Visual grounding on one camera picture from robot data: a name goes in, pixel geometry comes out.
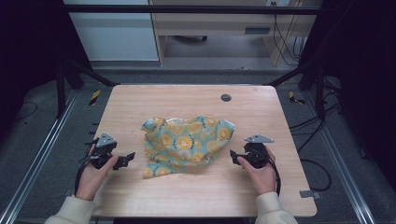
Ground black horizontal frame bar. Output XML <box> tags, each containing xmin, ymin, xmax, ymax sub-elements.
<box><xmin>61</xmin><ymin>4</ymin><xmax>322</xmax><ymax>16</ymax></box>

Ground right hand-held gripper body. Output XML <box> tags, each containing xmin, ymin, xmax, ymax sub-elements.
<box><xmin>242</xmin><ymin>133</ymin><xmax>276</xmax><ymax>170</ymax></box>

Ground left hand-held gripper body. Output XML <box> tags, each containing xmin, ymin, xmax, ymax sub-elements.
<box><xmin>84</xmin><ymin>133</ymin><xmax>121</xmax><ymax>171</ymax></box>

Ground person's right hand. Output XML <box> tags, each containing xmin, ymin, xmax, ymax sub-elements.
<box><xmin>236</xmin><ymin>147</ymin><xmax>278</xmax><ymax>197</ymax></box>

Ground grey metal bracket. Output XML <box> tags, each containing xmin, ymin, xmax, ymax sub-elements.
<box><xmin>299</xmin><ymin>189</ymin><xmax>322</xmax><ymax>201</ymax></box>

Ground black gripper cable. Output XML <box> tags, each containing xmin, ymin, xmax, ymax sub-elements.
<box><xmin>73</xmin><ymin>154</ymin><xmax>94</xmax><ymax>196</ymax></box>
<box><xmin>262</xmin><ymin>150</ymin><xmax>282</xmax><ymax>197</ymax></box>

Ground black hanging cables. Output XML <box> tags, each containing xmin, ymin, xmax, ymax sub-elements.
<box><xmin>271</xmin><ymin>1</ymin><xmax>308</xmax><ymax>67</ymax></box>

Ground black curtain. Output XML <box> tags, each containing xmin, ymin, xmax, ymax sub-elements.
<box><xmin>0</xmin><ymin>0</ymin><xmax>93</xmax><ymax>141</ymax></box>
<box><xmin>298</xmin><ymin>0</ymin><xmax>396</xmax><ymax>190</ymax></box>

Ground aluminium floor rail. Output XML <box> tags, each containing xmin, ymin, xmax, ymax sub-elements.
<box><xmin>302</xmin><ymin>89</ymin><xmax>377</xmax><ymax>224</ymax></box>
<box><xmin>0</xmin><ymin>89</ymin><xmax>79</xmax><ymax>224</ymax></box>

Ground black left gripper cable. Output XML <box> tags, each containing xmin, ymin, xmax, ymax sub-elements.
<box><xmin>73</xmin><ymin>154</ymin><xmax>94</xmax><ymax>196</ymax></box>

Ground white cabinet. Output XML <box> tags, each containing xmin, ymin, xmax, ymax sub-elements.
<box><xmin>63</xmin><ymin>0</ymin><xmax>160</xmax><ymax>62</ymax></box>

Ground yellow black striped tape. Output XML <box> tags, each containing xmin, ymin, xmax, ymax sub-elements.
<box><xmin>88</xmin><ymin>89</ymin><xmax>103</xmax><ymax>107</ymax></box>
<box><xmin>288</xmin><ymin>91</ymin><xmax>306</xmax><ymax>105</ymax></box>

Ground thin black floor cable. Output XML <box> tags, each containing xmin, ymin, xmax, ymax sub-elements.
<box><xmin>14</xmin><ymin>100</ymin><xmax>39</xmax><ymax>121</ymax></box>

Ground black upright frame post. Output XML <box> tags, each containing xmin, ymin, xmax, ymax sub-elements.
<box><xmin>55</xmin><ymin>61</ymin><xmax>67</xmax><ymax>119</ymax></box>
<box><xmin>314</xmin><ymin>64</ymin><xmax>327</xmax><ymax>121</ymax></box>

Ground person's left hand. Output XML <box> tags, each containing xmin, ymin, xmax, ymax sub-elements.
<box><xmin>75</xmin><ymin>144</ymin><xmax>120</xmax><ymax>203</ymax></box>

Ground black slanted frame strut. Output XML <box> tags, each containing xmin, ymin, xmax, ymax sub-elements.
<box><xmin>266</xmin><ymin>61</ymin><xmax>316</xmax><ymax>88</ymax></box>
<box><xmin>65</xmin><ymin>59</ymin><xmax>121</xmax><ymax>88</ymax></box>

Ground teal cloth with orange print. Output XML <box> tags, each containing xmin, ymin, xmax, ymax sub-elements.
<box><xmin>140</xmin><ymin>116</ymin><xmax>236</xmax><ymax>180</ymax></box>

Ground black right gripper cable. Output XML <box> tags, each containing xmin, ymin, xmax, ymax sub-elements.
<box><xmin>262</xmin><ymin>150</ymin><xmax>282</xmax><ymax>197</ymax></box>

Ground black floor cables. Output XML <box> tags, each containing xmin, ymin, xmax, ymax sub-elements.
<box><xmin>289</xmin><ymin>79</ymin><xmax>343</xmax><ymax>193</ymax></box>

